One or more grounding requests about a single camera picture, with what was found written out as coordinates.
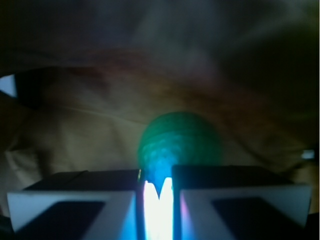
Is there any brown paper bag bin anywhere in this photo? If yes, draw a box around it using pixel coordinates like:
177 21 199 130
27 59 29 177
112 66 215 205
0 0 320 216

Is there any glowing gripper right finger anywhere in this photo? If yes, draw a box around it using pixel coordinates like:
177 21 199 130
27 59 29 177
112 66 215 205
171 165 312 240

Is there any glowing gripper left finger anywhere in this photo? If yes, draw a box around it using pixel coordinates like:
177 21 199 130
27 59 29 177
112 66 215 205
7 169 155 240

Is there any green dimpled foam ball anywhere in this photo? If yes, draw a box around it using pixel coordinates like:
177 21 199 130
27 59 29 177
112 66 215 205
137 111 222 194

